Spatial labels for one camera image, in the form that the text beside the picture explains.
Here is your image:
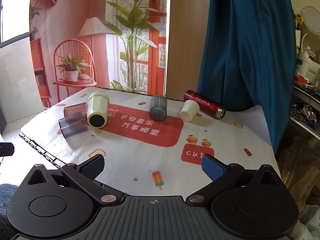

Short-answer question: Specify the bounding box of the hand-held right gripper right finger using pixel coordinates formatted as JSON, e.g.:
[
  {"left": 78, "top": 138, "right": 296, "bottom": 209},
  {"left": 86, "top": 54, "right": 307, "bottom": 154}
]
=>
[{"left": 185, "top": 154, "right": 284, "bottom": 207}]

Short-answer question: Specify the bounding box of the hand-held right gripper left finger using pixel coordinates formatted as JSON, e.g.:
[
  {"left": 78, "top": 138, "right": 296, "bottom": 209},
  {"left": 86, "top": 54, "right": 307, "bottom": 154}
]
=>
[{"left": 22, "top": 154, "right": 126, "bottom": 207}]

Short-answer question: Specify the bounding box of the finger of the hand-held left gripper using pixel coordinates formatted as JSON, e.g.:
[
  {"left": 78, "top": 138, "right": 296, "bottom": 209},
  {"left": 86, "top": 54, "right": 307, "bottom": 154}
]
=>
[{"left": 0, "top": 142, "right": 15, "bottom": 157}]

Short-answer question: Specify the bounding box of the purple grey translucent cup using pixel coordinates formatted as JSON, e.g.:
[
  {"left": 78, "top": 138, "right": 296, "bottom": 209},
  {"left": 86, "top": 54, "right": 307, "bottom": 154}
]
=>
[{"left": 58, "top": 112, "right": 88, "bottom": 139}]

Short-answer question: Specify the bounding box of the light green cup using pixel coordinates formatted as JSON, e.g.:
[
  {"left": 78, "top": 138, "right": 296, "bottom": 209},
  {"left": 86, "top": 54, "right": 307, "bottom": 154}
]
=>
[{"left": 86, "top": 92, "right": 110, "bottom": 129}]

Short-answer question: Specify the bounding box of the brown translucent cup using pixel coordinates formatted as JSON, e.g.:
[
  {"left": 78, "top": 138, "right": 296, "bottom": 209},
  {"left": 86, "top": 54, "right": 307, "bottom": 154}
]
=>
[{"left": 63, "top": 102, "right": 88, "bottom": 118}]

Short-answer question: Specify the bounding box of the white paper cup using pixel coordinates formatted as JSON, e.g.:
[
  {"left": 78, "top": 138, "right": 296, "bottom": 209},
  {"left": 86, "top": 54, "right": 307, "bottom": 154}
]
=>
[{"left": 179, "top": 100, "right": 200, "bottom": 122}]

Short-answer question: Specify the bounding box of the dark grey translucent cup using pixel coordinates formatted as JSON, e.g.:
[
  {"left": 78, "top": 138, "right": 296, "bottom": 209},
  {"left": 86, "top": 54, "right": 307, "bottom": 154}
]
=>
[{"left": 149, "top": 95, "right": 167, "bottom": 121}]

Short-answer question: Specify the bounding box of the black foam mat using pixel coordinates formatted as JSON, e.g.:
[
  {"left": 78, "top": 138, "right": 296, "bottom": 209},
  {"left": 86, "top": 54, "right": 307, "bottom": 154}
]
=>
[{"left": 19, "top": 131, "right": 66, "bottom": 170}]

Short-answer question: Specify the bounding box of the printed white tablecloth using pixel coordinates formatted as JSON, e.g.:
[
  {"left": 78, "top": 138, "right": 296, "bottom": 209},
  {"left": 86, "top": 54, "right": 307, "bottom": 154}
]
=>
[{"left": 20, "top": 87, "right": 278, "bottom": 198}]

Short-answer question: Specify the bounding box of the blue towel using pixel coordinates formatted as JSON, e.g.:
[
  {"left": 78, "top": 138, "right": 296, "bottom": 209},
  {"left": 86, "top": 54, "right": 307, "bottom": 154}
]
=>
[{"left": 0, "top": 183, "right": 18, "bottom": 222}]

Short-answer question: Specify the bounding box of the red metal bottle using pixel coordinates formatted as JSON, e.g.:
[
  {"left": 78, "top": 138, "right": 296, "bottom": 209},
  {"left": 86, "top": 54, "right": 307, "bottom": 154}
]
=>
[{"left": 184, "top": 90, "right": 227, "bottom": 119}]

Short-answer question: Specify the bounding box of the cluttered metal shelf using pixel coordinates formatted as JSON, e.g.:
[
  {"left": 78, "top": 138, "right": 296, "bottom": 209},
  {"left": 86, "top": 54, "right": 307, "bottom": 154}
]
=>
[{"left": 289, "top": 79, "right": 320, "bottom": 141}]

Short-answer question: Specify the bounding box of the white plastic bag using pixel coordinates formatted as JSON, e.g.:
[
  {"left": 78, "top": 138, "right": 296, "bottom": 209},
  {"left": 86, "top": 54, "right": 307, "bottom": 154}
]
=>
[{"left": 296, "top": 204, "right": 320, "bottom": 240}]

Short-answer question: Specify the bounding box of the wooden panel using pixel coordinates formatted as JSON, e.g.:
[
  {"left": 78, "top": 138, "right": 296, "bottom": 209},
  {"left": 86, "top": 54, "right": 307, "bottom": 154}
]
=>
[{"left": 164, "top": 0, "right": 213, "bottom": 101}]

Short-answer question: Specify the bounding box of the blue curtain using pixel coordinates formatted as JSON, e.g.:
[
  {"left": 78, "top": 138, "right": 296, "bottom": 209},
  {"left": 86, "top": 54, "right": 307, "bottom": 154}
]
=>
[{"left": 196, "top": 0, "right": 297, "bottom": 153}]

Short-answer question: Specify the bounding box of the white plastic bottle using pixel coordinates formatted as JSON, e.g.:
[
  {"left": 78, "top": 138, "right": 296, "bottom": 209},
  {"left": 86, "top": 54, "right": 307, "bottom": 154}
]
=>
[{"left": 297, "top": 52, "right": 312, "bottom": 78}]

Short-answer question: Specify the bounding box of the round white mirror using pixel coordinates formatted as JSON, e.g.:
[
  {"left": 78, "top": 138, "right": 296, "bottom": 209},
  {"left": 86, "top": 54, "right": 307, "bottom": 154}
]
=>
[{"left": 299, "top": 5, "right": 320, "bottom": 35}]

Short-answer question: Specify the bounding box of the window frame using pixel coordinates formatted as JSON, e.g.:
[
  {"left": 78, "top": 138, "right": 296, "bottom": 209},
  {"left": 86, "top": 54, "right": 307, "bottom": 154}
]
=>
[{"left": 0, "top": 0, "right": 34, "bottom": 49}]

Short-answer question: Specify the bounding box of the printed wall tapestry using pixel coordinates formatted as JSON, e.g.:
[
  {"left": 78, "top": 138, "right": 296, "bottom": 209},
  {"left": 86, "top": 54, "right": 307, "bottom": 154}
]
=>
[{"left": 29, "top": 0, "right": 171, "bottom": 108}]

